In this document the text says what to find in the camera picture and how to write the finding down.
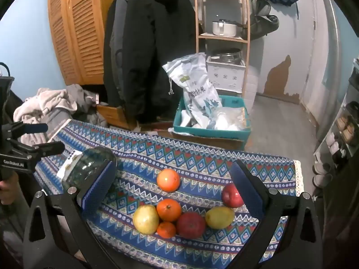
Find wooden shelf rack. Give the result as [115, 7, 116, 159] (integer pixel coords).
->
[193, 0, 252, 99]

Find red apple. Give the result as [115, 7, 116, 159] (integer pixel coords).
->
[176, 212, 206, 239]
[221, 183, 245, 208]

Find white cooking pot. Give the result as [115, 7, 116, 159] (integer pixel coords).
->
[212, 19, 245, 38]

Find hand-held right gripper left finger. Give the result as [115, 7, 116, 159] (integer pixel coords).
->
[22, 154, 118, 269]

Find steel pot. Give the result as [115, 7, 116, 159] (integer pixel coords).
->
[209, 48, 242, 63]

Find wooden louvered wardrobe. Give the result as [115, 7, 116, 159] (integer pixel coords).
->
[48, 0, 126, 86]

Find yellow pear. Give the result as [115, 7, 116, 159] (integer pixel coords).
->
[133, 204, 160, 235]

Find small orange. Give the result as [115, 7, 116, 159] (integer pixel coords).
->
[156, 221, 177, 239]

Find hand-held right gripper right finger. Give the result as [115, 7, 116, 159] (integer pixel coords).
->
[230, 159, 324, 269]

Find blue patterned tablecloth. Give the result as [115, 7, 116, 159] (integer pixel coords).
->
[34, 120, 305, 264]

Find grey garment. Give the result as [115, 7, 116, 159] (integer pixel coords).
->
[66, 83, 109, 127]

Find pile of clothes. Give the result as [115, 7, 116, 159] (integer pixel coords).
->
[13, 88, 78, 146]

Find wooden crate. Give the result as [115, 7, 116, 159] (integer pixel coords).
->
[96, 104, 136, 130]

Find green glass jar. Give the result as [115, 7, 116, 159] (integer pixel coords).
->
[57, 146, 117, 195]

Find white shoe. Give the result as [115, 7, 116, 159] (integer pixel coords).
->
[313, 163, 332, 175]
[313, 174, 333, 188]

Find brown shoe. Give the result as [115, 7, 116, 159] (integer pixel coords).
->
[337, 116, 352, 130]
[342, 126, 359, 145]

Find white rice bag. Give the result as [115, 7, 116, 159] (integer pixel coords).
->
[162, 53, 224, 128]

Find person's left hand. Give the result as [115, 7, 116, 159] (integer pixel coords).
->
[0, 172, 22, 206]

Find teal box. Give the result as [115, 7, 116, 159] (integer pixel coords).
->
[173, 95, 252, 141]

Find clear plastic bags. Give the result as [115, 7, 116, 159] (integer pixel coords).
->
[209, 107, 248, 131]

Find black coat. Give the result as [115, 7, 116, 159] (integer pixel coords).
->
[103, 0, 197, 124]

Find white shoe rack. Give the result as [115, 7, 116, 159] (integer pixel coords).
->
[312, 58, 359, 191]

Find yellow lemon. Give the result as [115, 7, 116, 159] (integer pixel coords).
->
[205, 206, 235, 229]

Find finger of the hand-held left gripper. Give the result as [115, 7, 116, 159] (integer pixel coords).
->
[1, 123, 49, 141]
[11, 141, 66, 161]

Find grey-green hanging bag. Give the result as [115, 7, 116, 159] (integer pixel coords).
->
[248, 0, 280, 41]

